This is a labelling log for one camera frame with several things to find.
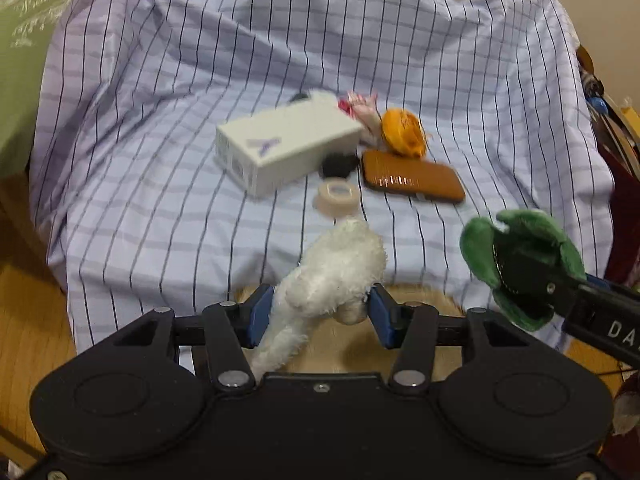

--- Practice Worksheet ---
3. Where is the white plush toy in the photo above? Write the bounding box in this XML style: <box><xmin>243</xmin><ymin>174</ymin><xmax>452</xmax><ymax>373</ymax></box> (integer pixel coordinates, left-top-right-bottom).
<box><xmin>250</xmin><ymin>218</ymin><xmax>386</xmax><ymax>379</ymax></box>

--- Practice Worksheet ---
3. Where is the green plush toy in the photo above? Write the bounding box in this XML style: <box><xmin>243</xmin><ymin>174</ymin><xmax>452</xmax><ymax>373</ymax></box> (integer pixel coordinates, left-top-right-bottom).
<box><xmin>460</xmin><ymin>209</ymin><xmax>586</xmax><ymax>332</ymax></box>

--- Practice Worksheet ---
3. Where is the beige tape roll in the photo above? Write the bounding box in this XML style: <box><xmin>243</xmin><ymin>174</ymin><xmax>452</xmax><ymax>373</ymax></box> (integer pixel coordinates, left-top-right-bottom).
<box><xmin>314</xmin><ymin>178</ymin><xmax>360</xmax><ymax>219</ymax></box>

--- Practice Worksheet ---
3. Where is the pink white cloth roll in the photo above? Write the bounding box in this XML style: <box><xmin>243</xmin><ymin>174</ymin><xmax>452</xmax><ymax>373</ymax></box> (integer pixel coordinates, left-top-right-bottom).
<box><xmin>338</xmin><ymin>91</ymin><xmax>382</xmax><ymax>148</ymax></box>

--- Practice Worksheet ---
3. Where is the dark grey bottle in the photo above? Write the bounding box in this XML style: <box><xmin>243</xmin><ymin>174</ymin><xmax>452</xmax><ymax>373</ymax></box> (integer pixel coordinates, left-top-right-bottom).
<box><xmin>288</xmin><ymin>92</ymin><xmax>309</xmax><ymax>104</ymax></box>

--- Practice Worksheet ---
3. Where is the woven basket with fabric liner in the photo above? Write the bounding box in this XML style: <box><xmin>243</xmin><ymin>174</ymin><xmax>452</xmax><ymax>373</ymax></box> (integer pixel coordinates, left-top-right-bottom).
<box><xmin>234</xmin><ymin>282</ymin><xmax>467</xmax><ymax>384</ymax></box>

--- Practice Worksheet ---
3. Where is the brown leather wallet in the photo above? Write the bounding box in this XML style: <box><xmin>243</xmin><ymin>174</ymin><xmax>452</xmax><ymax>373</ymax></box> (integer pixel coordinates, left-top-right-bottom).
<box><xmin>360</xmin><ymin>150</ymin><xmax>465</xmax><ymax>204</ymax></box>

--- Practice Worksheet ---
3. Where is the white phone box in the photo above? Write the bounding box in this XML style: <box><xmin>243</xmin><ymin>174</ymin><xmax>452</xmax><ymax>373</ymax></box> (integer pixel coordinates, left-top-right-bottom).
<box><xmin>216</xmin><ymin>91</ymin><xmax>363</xmax><ymax>198</ymax></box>

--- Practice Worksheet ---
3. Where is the clutter at right edge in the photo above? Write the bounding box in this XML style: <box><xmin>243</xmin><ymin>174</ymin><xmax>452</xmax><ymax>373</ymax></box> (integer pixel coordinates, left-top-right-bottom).
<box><xmin>576</xmin><ymin>46</ymin><xmax>639</xmax><ymax>287</ymax></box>

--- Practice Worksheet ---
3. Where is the checkered lavender sheet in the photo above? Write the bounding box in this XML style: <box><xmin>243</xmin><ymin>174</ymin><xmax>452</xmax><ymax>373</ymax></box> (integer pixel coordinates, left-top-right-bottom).
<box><xmin>30</xmin><ymin>0</ymin><xmax>613</xmax><ymax>350</ymax></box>

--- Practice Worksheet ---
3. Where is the green fabric bag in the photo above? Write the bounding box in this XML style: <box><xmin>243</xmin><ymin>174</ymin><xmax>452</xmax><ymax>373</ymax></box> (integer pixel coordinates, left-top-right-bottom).
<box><xmin>0</xmin><ymin>0</ymin><xmax>72</xmax><ymax>178</ymax></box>

